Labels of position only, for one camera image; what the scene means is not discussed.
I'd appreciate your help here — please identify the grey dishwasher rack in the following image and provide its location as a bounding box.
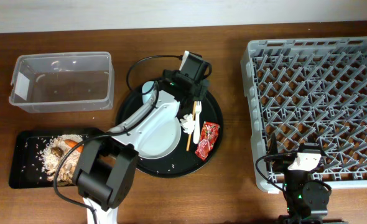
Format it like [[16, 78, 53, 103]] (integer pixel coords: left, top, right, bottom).
[[241, 37, 367, 194]]

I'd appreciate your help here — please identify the orange carrot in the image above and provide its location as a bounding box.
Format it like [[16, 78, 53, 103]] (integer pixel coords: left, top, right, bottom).
[[64, 139, 83, 153]]

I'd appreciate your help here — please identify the rectangular black tray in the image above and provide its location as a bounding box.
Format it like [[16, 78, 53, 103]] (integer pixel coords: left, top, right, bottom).
[[9, 128, 102, 189]]

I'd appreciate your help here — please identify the crumpled white tissue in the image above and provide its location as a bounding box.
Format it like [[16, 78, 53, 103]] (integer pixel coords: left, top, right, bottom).
[[180, 113, 193, 134]]

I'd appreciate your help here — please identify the wooden chopstick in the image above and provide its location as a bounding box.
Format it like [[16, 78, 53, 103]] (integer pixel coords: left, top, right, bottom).
[[186, 101, 197, 151]]

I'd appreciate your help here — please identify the white plastic fork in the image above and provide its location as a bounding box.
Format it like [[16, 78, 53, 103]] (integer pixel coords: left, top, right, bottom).
[[193, 101, 202, 144]]

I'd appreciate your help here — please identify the grey round plate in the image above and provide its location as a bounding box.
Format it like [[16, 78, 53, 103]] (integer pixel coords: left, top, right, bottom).
[[139, 118, 181, 159]]

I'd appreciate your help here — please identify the clear plastic bin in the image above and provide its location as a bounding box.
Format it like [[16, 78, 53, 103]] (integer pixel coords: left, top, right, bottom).
[[9, 52, 114, 113]]

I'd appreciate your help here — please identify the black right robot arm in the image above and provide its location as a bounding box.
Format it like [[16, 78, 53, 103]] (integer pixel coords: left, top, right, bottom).
[[266, 134, 332, 224]]

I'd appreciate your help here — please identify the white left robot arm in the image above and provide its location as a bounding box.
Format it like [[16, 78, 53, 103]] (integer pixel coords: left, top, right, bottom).
[[72, 51, 212, 223]]

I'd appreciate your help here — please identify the red snack wrapper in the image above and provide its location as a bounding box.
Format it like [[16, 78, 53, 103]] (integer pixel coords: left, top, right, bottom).
[[195, 121, 220, 161]]

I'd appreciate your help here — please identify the round black tray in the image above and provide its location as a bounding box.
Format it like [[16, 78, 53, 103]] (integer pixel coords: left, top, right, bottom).
[[114, 76, 225, 179]]

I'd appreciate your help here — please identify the rice and nutshell pile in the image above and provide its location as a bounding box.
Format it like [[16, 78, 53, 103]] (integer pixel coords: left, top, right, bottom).
[[40, 134, 84, 186]]

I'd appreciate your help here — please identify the light blue cup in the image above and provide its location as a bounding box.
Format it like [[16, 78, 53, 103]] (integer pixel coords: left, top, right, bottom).
[[142, 81, 155, 104]]

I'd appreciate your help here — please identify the brown pine cone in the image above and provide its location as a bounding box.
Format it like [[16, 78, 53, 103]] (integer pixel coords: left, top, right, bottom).
[[51, 147, 64, 158]]

